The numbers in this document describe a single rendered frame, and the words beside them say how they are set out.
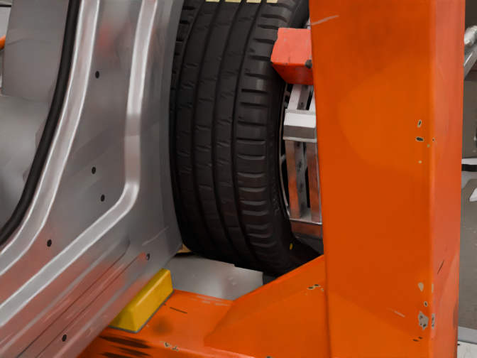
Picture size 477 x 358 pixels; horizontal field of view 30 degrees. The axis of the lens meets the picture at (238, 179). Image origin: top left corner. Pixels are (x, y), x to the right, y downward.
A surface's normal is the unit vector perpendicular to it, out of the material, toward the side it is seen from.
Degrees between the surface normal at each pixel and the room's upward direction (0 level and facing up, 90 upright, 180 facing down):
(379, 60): 90
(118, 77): 90
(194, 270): 0
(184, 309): 0
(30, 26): 58
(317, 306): 90
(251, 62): 49
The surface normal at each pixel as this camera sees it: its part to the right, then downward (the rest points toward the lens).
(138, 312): 0.90, 0.12
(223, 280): -0.10, -0.88
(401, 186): -0.43, 0.45
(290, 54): -0.37, -0.30
